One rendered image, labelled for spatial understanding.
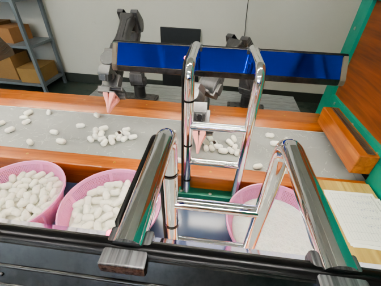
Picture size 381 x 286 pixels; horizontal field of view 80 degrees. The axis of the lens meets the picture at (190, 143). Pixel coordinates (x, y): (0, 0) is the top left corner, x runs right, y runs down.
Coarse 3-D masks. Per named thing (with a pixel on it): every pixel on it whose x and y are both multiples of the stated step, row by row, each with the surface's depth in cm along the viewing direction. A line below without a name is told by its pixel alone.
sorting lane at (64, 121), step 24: (0, 120) 97; (48, 120) 98; (72, 120) 98; (96, 120) 99; (120, 120) 99; (144, 120) 100; (168, 120) 100; (0, 144) 84; (24, 144) 84; (48, 144) 85; (72, 144) 85; (96, 144) 86; (120, 144) 86; (144, 144) 86; (264, 144) 89; (312, 144) 89; (264, 168) 78; (312, 168) 79; (336, 168) 79
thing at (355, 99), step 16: (368, 0) 77; (368, 16) 78; (352, 32) 85; (368, 32) 78; (352, 48) 84; (368, 48) 77; (352, 64) 85; (368, 64) 76; (352, 80) 84; (368, 80) 76; (336, 96) 93; (352, 96) 83; (368, 96) 75; (352, 112) 82; (368, 112) 74; (368, 128) 74
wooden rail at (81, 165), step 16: (0, 160) 76; (16, 160) 75; (32, 160) 74; (48, 160) 74; (64, 160) 75; (80, 160) 75; (96, 160) 75; (112, 160) 75; (128, 160) 75; (80, 176) 77; (192, 176) 71; (208, 176) 70; (224, 176) 71; (256, 176) 71; (288, 176) 71
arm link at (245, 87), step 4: (244, 44) 92; (240, 80) 110; (244, 80) 108; (248, 80) 109; (252, 80) 112; (240, 84) 113; (244, 84) 111; (248, 84) 110; (252, 84) 113; (240, 88) 115; (244, 88) 114; (248, 88) 112; (240, 92) 120; (244, 92) 117; (248, 92) 115
